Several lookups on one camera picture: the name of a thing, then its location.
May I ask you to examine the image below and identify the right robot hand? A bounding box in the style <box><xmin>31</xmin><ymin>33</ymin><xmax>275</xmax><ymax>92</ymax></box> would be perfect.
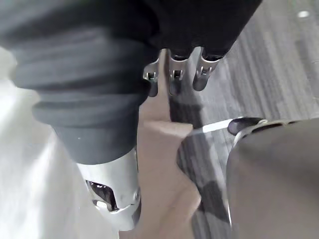
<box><xmin>0</xmin><ymin>0</ymin><xmax>263</xmax><ymax>231</ymax></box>

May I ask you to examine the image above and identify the white bed sheet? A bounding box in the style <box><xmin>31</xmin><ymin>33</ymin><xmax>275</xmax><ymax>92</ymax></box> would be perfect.
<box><xmin>0</xmin><ymin>46</ymin><xmax>121</xmax><ymax>239</ymax></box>

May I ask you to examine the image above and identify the dark right robot foot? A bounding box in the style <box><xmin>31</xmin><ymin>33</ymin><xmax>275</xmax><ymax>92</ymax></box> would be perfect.
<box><xmin>227</xmin><ymin>117</ymin><xmax>268</xmax><ymax>136</ymax></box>

